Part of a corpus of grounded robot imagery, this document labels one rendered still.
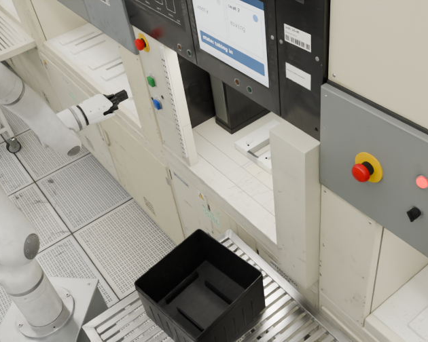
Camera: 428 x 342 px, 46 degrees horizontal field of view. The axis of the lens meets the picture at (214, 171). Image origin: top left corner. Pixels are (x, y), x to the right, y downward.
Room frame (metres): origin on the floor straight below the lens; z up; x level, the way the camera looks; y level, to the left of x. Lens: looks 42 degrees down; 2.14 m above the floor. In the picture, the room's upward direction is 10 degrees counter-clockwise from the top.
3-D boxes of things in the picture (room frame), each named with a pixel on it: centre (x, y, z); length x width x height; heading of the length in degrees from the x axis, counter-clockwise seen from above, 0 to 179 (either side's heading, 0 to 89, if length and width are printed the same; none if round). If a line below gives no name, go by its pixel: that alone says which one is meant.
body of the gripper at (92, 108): (1.43, 0.36, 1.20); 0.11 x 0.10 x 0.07; 120
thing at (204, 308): (0.87, 0.10, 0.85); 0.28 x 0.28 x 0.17; 38
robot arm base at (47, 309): (0.97, 0.63, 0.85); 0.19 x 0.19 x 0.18
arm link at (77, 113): (1.40, 0.42, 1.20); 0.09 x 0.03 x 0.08; 30
